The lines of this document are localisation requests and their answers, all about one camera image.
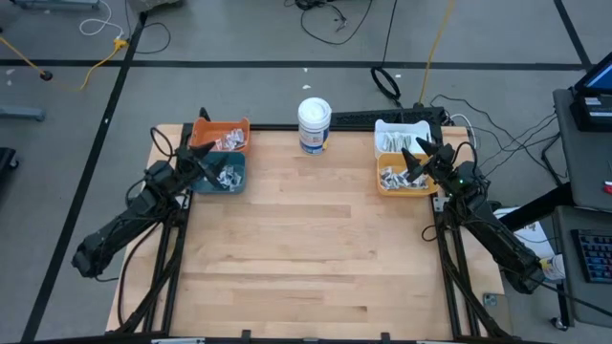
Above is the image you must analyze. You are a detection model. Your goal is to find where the teal plastic bin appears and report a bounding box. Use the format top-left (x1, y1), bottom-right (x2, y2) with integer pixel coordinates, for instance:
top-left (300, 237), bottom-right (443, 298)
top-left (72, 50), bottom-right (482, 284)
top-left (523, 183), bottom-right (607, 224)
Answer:
top-left (188, 151), bottom-right (249, 196)

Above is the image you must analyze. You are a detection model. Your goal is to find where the dark smartphone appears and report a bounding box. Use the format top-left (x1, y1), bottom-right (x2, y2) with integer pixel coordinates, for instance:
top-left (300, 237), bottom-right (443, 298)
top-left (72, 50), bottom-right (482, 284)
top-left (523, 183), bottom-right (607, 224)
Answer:
top-left (482, 292), bottom-right (514, 335)

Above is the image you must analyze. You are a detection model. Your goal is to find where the white floor cable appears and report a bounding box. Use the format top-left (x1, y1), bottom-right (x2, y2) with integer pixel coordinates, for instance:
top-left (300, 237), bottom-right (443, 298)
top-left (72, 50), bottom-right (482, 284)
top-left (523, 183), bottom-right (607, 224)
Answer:
top-left (78, 0), bottom-right (126, 40)

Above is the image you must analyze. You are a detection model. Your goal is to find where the black desk crossbar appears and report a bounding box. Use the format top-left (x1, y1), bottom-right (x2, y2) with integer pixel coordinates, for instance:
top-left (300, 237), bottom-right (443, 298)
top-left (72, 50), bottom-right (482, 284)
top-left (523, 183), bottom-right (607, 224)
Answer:
top-left (496, 183), bottom-right (575, 233)

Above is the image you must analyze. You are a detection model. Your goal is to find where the yellow plastic bin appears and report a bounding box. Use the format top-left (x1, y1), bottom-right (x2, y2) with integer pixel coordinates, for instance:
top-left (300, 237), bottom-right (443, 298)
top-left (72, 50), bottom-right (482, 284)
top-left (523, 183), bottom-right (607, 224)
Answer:
top-left (376, 152), bottom-right (441, 198)

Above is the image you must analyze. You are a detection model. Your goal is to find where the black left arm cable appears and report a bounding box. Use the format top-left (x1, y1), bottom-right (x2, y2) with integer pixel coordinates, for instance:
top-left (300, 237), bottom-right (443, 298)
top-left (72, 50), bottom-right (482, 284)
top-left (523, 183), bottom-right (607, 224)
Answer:
top-left (149, 125), bottom-right (177, 161)

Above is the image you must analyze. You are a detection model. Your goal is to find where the grey metal bar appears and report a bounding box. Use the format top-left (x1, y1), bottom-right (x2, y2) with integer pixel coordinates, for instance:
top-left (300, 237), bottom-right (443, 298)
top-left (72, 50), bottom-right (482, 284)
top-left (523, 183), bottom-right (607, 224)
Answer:
top-left (11, 0), bottom-right (101, 11)
top-left (0, 105), bottom-right (47, 122)

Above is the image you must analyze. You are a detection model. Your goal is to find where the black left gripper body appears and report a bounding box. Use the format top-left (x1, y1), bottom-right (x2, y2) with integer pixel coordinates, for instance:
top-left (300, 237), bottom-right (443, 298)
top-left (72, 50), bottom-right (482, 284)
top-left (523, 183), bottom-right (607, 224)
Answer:
top-left (172, 145), bottom-right (211, 183)

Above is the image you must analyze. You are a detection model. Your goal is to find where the white wipes canister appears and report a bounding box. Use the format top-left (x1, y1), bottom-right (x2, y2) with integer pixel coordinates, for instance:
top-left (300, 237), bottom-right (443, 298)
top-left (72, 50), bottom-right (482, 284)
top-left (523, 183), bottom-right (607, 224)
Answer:
top-left (296, 97), bottom-right (333, 157)

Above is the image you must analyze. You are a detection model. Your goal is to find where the black cable bundle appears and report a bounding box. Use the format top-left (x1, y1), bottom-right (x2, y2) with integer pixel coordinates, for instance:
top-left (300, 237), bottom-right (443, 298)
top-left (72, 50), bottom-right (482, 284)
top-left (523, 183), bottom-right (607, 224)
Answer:
top-left (285, 0), bottom-right (375, 47)

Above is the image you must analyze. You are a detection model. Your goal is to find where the yellow extension cable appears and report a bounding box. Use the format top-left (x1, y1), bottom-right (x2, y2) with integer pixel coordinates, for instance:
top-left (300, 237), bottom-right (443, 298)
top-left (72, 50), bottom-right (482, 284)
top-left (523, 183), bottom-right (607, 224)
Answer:
top-left (0, 35), bottom-right (130, 93)

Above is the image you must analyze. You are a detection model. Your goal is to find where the black keyboard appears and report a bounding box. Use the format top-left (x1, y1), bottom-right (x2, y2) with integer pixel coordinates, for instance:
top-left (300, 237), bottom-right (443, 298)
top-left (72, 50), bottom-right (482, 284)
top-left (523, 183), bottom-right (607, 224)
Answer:
top-left (571, 228), bottom-right (612, 285)

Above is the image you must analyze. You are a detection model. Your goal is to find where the white power cable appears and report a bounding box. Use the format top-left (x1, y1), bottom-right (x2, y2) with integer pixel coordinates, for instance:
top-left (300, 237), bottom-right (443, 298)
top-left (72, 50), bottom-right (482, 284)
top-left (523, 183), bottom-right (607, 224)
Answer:
top-left (448, 113), bottom-right (475, 145)

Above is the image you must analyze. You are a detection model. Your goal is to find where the grey side table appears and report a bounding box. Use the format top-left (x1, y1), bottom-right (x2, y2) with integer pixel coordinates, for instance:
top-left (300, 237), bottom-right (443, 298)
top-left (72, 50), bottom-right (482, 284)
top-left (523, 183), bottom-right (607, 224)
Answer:
top-left (553, 88), bottom-right (612, 212)

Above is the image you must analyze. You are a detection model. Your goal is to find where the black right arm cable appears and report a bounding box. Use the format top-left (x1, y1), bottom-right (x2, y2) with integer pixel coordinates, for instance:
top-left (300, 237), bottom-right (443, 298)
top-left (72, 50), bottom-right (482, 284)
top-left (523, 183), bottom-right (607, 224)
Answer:
top-left (451, 140), bottom-right (480, 168)

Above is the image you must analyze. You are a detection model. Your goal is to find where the black chair base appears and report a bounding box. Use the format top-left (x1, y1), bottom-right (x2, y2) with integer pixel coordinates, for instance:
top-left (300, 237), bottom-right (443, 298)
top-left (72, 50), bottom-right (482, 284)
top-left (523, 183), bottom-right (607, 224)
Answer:
top-left (0, 146), bottom-right (20, 171)

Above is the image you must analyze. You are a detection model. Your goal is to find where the white paper sheet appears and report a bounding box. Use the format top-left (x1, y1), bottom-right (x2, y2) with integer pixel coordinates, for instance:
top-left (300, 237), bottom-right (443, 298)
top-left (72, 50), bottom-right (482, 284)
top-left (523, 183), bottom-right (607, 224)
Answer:
top-left (492, 207), bottom-right (556, 259)

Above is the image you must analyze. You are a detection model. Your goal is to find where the black box device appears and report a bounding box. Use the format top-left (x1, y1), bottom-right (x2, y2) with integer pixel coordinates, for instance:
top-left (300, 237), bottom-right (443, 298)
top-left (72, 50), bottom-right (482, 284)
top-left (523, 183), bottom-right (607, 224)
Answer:
top-left (569, 93), bottom-right (612, 133)

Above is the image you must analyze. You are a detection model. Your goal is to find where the yellow hanging cable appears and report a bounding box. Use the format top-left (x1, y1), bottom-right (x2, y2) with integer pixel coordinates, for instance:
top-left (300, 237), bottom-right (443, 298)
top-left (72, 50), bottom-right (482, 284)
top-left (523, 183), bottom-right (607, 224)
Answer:
top-left (418, 0), bottom-right (454, 105)

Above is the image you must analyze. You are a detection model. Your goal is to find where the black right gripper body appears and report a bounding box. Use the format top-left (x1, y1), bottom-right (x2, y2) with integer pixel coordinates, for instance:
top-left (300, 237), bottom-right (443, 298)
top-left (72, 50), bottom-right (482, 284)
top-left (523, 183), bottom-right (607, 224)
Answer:
top-left (420, 144), bottom-right (468, 192)

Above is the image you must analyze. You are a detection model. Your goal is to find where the grey desk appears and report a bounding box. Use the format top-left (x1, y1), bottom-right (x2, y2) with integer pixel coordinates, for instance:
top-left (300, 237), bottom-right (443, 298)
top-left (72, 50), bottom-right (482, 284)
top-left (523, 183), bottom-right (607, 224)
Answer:
top-left (552, 204), bottom-right (612, 329)

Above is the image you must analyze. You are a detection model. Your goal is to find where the black power strip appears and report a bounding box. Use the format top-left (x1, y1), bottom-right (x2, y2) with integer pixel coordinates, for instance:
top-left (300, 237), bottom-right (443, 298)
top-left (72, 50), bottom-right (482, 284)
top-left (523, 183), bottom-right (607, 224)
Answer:
top-left (329, 107), bottom-right (446, 130)

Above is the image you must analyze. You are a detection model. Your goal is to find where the black hanging cable with coil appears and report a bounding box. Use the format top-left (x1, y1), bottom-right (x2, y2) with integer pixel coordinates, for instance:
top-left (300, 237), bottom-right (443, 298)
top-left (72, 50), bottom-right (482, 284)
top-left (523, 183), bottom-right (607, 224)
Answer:
top-left (370, 0), bottom-right (403, 107)

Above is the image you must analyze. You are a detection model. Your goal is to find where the black laptop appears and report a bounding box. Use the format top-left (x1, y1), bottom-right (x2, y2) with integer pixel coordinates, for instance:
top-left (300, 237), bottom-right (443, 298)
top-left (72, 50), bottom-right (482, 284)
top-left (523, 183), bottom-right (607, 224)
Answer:
top-left (573, 64), bottom-right (612, 97)

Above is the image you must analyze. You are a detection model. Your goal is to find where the white plastic bin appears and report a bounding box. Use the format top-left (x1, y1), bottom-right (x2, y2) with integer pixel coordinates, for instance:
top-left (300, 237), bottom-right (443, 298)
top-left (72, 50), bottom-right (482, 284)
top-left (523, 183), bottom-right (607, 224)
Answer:
top-left (373, 118), bottom-right (434, 159)

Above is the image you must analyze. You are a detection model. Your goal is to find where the white yellow bottle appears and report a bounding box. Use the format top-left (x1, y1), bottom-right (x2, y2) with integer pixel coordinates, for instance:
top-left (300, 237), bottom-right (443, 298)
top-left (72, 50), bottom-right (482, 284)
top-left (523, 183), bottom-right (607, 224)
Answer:
top-left (539, 255), bottom-right (567, 283)

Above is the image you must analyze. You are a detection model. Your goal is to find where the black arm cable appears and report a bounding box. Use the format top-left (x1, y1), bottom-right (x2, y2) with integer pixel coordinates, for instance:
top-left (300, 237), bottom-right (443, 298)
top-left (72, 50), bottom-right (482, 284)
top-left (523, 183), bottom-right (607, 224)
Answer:
top-left (451, 140), bottom-right (480, 168)
top-left (149, 125), bottom-right (177, 161)

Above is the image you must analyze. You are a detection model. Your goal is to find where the orange plastic bin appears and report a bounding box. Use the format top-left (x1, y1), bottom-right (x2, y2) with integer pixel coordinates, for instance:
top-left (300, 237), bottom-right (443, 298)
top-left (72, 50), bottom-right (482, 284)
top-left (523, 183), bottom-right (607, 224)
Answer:
top-left (190, 117), bottom-right (251, 154)

